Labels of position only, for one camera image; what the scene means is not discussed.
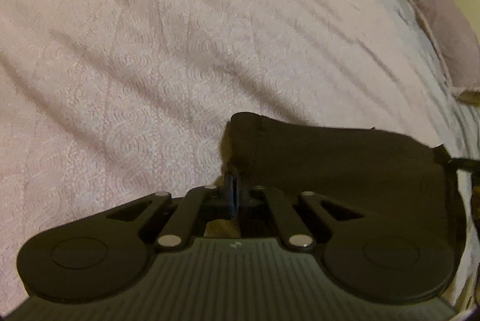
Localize dark brown garment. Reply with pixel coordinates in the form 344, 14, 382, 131
220, 112, 466, 258

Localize mauve pillow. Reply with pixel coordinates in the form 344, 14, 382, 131
407, 0, 479, 106

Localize pink and blue bedspread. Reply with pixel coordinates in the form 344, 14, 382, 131
1, 0, 479, 314

